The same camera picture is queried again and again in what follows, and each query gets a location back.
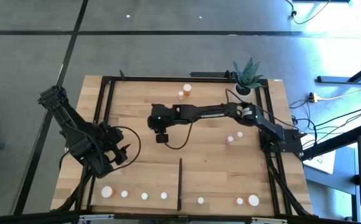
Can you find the black flat bar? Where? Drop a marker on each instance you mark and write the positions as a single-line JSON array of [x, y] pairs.
[[208, 74]]

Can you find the large orange medicine bottle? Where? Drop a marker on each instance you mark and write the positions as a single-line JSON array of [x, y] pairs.
[[187, 88], [253, 200], [106, 192]]

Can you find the small pink medicine bottle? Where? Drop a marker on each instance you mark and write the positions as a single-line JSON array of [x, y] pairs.
[[230, 139]]

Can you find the yellow white power plug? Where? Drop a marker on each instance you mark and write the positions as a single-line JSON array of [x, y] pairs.
[[313, 97]]

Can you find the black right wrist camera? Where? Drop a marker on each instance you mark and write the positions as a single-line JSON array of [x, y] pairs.
[[162, 138]]

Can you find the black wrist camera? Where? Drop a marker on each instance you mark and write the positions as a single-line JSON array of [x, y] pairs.
[[162, 138], [120, 157]]

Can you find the white plant pot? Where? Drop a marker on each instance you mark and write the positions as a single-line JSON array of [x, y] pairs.
[[237, 93]]

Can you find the silver metal bracket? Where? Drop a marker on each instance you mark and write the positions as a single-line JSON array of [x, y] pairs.
[[96, 217], [269, 221]]

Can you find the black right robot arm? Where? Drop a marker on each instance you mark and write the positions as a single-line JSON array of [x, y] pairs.
[[211, 111]]

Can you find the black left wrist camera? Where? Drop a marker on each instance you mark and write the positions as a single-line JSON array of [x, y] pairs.
[[120, 157]]

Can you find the grey office desk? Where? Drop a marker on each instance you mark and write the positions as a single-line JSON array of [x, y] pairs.
[[339, 183]]

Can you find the black metal table frame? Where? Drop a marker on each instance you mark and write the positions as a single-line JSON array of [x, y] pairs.
[[168, 79]]

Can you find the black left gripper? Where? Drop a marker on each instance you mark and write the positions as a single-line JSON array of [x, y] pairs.
[[112, 138]]

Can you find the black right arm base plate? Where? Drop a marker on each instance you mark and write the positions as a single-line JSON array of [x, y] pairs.
[[292, 141]]

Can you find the green spiky plant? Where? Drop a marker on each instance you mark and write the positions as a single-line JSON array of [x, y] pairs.
[[247, 76]]

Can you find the black shelf divider post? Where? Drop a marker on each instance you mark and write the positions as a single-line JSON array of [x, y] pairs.
[[179, 183]]

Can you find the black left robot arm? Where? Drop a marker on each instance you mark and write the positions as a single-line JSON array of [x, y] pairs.
[[71, 127]]

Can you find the white paper sheet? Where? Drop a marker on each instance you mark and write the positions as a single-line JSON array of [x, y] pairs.
[[322, 161]]

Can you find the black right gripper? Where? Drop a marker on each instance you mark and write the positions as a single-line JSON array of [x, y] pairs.
[[163, 116]]

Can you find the small white bottle bottom centre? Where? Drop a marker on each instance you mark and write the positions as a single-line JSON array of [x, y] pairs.
[[200, 200]]

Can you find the black desk leg base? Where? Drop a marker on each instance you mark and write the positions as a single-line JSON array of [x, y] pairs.
[[339, 80]]

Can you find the black rig beam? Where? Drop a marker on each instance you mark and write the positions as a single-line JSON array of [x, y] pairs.
[[43, 219]]

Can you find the small yellow medicine bottle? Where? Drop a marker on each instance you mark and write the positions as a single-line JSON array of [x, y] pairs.
[[180, 94]]

